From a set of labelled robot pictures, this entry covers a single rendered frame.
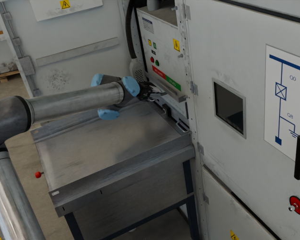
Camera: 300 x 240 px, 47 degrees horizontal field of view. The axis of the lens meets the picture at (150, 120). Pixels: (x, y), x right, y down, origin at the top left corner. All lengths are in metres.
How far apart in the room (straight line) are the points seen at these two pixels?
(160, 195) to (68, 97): 0.77
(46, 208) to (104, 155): 1.23
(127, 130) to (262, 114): 0.95
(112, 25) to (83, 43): 0.19
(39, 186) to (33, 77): 1.30
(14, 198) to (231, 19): 0.81
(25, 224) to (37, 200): 1.86
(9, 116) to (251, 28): 0.71
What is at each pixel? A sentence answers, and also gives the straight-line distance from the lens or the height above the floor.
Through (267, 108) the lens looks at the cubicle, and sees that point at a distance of 1.01.
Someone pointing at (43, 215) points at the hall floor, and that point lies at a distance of 2.80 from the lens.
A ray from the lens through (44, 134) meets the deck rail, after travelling 1.99.
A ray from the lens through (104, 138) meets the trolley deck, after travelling 1.82.
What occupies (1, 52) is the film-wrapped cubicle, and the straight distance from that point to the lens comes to 5.33.
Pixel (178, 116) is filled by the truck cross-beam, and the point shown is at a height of 0.91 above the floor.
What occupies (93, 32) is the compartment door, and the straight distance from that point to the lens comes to 1.96.
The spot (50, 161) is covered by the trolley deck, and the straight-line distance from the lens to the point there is 1.79.
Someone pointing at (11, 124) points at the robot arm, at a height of 1.38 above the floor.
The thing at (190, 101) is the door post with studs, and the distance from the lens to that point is 1.48.
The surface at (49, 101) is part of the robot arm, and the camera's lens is 1.15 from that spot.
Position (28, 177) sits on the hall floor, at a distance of 3.22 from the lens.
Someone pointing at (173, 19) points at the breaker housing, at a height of 1.39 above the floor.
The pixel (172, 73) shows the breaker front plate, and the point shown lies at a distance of 1.66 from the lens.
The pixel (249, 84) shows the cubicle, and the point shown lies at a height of 1.36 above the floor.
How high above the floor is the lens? 1.85
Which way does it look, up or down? 32 degrees down
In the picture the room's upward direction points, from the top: 11 degrees counter-clockwise
